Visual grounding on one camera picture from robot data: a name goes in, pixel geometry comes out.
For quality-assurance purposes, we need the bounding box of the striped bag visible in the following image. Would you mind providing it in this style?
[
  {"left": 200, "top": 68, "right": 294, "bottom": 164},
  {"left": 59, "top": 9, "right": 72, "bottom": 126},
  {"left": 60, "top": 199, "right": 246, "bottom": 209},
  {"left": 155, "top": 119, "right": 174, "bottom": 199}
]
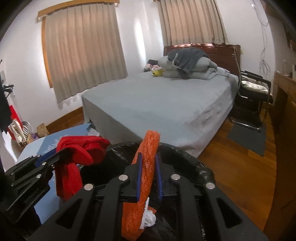
[{"left": 22, "top": 121, "right": 34, "bottom": 138}]

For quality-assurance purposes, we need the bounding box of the white tissue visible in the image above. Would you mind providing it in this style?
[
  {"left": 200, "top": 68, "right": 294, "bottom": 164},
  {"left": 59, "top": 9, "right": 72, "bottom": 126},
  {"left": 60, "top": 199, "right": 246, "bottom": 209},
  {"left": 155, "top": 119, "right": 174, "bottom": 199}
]
[{"left": 140, "top": 197, "right": 157, "bottom": 230}]

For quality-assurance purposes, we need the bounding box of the black jacket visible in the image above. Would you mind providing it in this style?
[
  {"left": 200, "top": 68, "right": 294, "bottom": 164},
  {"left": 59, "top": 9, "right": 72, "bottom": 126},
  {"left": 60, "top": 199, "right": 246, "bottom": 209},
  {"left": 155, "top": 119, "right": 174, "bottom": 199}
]
[{"left": 0, "top": 83, "right": 12, "bottom": 133}]

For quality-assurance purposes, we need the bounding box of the red hanging garment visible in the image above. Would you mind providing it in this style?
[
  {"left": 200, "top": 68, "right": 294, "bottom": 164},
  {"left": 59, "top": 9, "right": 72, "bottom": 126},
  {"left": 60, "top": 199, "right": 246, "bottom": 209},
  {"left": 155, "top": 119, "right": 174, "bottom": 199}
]
[{"left": 7, "top": 105, "right": 23, "bottom": 141}]

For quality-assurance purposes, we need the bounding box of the dark floor mat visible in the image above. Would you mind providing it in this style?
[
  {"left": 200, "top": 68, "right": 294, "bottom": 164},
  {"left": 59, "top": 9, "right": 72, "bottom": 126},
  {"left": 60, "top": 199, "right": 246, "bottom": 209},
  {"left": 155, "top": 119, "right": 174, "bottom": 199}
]
[{"left": 227, "top": 124, "right": 266, "bottom": 156}]

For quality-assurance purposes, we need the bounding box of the beige curtain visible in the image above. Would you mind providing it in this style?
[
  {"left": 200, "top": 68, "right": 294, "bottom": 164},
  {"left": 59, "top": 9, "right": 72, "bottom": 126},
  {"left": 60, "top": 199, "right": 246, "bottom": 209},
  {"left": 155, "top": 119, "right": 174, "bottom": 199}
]
[
  {"left": 45, "top": 3, "right": 127, "bottom": 103},
  {"left": 156, "top": 0, "right": 229, "bottom": 46}
]

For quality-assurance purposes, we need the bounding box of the right beige curtain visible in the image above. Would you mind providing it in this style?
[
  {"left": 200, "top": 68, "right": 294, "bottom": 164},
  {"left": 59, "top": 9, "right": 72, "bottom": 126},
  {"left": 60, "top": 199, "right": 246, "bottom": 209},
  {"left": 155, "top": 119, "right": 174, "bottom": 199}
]
[{"left": 156, "top": 0, "right": 229, "bottom": 46}]

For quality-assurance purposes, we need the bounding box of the dark grey blanket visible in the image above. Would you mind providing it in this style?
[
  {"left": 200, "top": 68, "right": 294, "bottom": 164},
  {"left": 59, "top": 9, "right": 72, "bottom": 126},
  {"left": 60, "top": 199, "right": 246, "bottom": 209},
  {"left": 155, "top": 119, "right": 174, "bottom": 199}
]
[{"left": 168, "top": 47, "right": 209, "bottom": 73}]

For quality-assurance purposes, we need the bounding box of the wooden headboard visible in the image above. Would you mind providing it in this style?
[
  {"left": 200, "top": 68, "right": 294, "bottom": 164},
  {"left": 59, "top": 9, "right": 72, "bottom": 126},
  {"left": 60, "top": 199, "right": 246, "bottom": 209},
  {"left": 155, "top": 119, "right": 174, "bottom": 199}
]
[{"left": 164, "top": 44, "right": 241, "bottom": 76}]

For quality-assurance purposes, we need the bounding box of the white hanging cable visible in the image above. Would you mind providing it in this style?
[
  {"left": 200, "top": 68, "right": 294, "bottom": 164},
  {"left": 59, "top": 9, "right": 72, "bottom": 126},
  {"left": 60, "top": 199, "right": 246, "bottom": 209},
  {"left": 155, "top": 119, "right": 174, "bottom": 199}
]
[{"left": 252, "top": 0, "right": 272, "bottom": 76}]

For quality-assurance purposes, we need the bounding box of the left beige curtain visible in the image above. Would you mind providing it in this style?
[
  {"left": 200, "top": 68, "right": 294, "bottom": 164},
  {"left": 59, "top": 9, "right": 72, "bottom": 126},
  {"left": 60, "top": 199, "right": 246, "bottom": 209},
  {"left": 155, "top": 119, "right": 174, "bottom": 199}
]
[{"left": 45, "top": 3, "right": 127, "bottom": 103}]

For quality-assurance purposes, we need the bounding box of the wooden desk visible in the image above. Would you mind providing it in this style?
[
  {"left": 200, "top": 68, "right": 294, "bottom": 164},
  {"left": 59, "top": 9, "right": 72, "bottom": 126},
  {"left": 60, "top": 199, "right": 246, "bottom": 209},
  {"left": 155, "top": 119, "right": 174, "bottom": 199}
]
[{"left": 263, "top": 72, "right": 295, "bottom": 240}]

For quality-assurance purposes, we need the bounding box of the orange foam net sleeve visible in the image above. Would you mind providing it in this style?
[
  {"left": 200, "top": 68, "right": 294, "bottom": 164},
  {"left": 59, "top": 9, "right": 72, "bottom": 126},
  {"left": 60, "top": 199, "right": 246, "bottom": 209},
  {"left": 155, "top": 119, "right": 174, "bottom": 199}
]
[{"left": 121, "top": 130, "right": 160, "bottom": 240}]

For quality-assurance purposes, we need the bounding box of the red cloth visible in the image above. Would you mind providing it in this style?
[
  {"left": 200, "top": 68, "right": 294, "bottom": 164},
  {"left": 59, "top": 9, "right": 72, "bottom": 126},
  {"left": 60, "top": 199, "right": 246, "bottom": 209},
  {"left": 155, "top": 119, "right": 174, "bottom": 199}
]
[{"left": 55, "top": 136, "right": 110, "bottom": 201}]

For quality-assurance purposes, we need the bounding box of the pink plush toy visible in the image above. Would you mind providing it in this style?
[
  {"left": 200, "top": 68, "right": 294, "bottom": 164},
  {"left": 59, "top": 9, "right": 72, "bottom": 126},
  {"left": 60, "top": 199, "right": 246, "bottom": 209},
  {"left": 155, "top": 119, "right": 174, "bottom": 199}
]
[{"left": 144, "top": 64, "right": 160, "bottom": 72}]

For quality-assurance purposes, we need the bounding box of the yellow plush toy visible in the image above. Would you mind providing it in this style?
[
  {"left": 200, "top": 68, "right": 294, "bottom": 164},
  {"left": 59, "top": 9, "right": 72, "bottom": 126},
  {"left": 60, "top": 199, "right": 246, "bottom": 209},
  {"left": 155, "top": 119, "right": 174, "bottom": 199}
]
[{"left": 152, "top": 69, "right": 165, "bottom": 77}]

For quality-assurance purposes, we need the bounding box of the black chair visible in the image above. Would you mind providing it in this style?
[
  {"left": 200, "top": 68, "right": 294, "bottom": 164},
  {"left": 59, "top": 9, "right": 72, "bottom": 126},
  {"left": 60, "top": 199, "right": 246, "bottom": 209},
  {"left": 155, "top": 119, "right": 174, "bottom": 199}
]
[{"left": 228, "top": 48, "right": 273, "bottom": 132}]

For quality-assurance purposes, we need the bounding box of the beige tote bag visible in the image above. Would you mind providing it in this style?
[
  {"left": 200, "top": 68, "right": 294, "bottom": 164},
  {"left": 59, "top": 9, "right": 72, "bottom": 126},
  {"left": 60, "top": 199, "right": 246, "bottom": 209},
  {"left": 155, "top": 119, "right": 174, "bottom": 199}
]
[{"left": 9, "top": 119, "right": 27, "bottom": 145}]

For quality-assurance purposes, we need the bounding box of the brown paper bag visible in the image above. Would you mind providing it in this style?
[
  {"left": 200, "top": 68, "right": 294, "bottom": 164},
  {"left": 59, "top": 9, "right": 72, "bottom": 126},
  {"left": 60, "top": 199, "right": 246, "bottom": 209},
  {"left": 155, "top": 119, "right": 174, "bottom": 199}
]
[{"left": 37, "top": 123, "right": 50, "bottom": 138}]

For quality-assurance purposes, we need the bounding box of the grey bed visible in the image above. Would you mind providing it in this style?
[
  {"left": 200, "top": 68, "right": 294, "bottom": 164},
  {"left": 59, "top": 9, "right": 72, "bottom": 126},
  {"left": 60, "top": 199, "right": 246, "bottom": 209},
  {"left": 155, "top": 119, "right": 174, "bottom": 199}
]
[{"left": 82, "top": 72, "right": 238, "bottom": 157}]

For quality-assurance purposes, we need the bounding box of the folded grey duvet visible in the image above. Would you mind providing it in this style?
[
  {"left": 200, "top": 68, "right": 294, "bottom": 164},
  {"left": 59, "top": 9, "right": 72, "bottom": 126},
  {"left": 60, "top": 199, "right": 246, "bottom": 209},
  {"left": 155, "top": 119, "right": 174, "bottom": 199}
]
[{"left": 158, "top": 56, "right": 230, "bottom": 80}]

